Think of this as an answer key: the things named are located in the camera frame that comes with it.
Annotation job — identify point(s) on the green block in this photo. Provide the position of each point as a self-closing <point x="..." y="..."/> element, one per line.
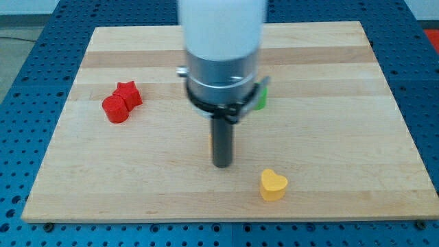
<point x="262" y="100"/>

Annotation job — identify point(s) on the red star block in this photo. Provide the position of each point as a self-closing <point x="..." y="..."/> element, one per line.
<point x="129" y="93"/>

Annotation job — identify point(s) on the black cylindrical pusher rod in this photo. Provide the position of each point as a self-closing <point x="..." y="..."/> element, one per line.
<point x="222" y="142"/>

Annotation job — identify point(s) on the yellow heart block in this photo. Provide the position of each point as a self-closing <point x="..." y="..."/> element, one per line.
<point x="272" y="185"/>

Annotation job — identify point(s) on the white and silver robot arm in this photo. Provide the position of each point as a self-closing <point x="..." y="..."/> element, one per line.
<point x="222" y="40"/>

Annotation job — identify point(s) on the blue perforated table plate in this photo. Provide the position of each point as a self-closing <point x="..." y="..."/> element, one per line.
<point x="31" y="108"/>

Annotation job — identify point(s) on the red cylinder block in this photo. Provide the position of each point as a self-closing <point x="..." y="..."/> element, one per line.
<point x="115" y="109"/>

